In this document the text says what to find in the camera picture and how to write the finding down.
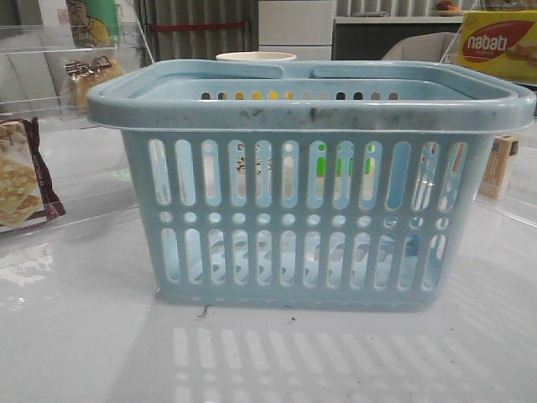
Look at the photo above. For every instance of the packaged bread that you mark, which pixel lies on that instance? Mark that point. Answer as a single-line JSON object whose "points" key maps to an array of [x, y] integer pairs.
{"points": [[81, 76]]}

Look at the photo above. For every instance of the light blue plastic basket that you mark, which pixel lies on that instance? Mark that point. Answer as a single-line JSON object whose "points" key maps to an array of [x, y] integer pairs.
{"points": [[216, 174]]}

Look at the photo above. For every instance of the white paper cup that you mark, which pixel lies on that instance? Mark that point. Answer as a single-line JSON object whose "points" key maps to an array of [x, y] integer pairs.
{"points": [[256, 57]]}

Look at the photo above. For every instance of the white drawer cabinet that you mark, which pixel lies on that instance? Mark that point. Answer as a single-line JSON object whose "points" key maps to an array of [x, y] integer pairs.
{"points": [[302, 28]]}

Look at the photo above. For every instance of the clear acrylic shelf right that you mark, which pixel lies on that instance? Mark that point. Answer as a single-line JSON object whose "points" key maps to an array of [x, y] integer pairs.
{"points": [[407, 147]]}

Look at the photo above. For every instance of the clear acrylic shelf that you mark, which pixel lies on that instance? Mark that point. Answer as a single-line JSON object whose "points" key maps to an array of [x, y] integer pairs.
{"points": [[407, 147], [34, 80]]}

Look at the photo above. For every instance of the brown cracker snack bag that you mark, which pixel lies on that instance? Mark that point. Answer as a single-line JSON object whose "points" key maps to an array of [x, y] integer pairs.
{"points": [[28, 198]]}

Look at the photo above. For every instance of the green cartoon snack package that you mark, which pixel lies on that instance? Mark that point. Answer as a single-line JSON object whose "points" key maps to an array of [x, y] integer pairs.
{"points": [[93, 23]]}

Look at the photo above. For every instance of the clear acrylic shelf left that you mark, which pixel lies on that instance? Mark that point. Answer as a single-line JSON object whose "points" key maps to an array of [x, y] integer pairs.
{"points": [[34, 80]]}

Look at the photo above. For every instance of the yellow nabati wafer box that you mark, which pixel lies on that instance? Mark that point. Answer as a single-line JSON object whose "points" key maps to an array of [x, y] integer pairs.
{"points": [[501, 44]]}

